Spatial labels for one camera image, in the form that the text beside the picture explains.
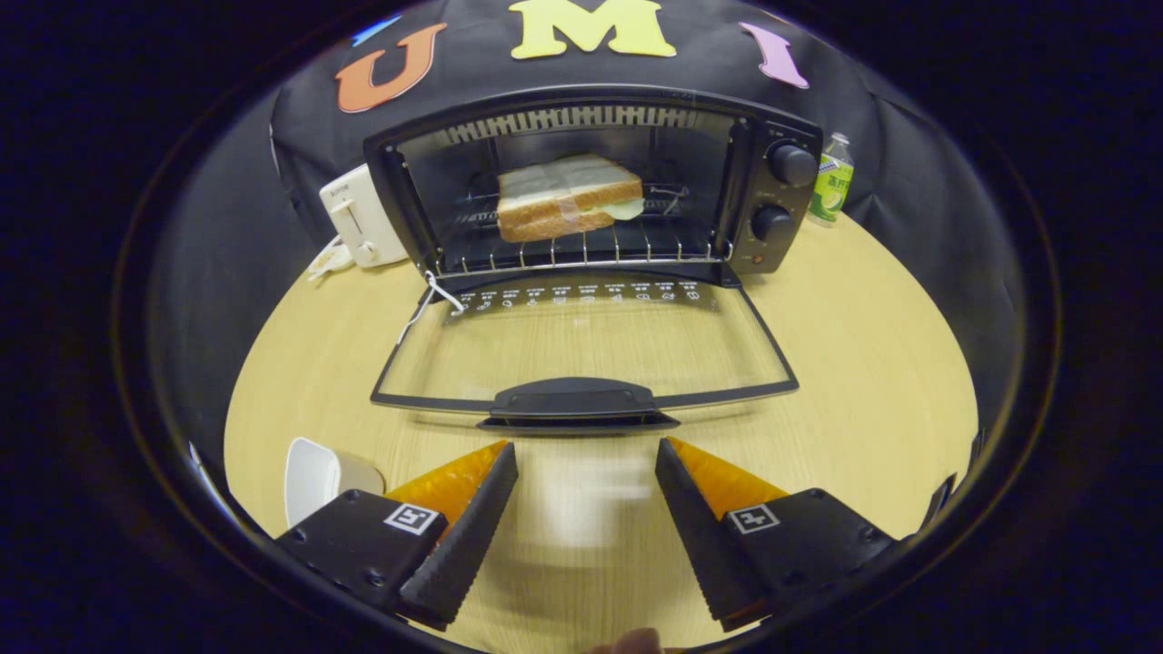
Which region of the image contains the toast sandwich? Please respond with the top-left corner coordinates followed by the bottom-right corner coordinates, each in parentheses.
top-left (496, 154), bottom-right (646, 244)

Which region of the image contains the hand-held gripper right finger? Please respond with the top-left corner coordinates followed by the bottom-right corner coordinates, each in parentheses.
top-left (654, 437), bottom-right (900, 633)

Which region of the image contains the green drink bottle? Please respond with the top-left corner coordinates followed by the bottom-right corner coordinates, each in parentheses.
top-left (807, 133), bottom-right (856, 227)

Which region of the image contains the white food tray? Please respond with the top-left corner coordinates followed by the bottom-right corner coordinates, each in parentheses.
top-left (284, 437), bottom-right (387, 530)

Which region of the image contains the white pop-up toaster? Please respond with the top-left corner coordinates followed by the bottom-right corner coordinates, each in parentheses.
top-left (319, 163), bottom-right (411, 270)

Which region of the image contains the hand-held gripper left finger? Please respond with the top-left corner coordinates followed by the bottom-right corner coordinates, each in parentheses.
top-left (275, 441), bottom-right (519, 632)

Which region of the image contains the white string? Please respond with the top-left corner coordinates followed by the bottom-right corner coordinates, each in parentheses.
top-left (396, 270), bottom-right (467, 347)

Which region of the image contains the black toaster oven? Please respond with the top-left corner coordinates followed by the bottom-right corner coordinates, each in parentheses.
top-left (363, 84), bottom-right (824, 433)

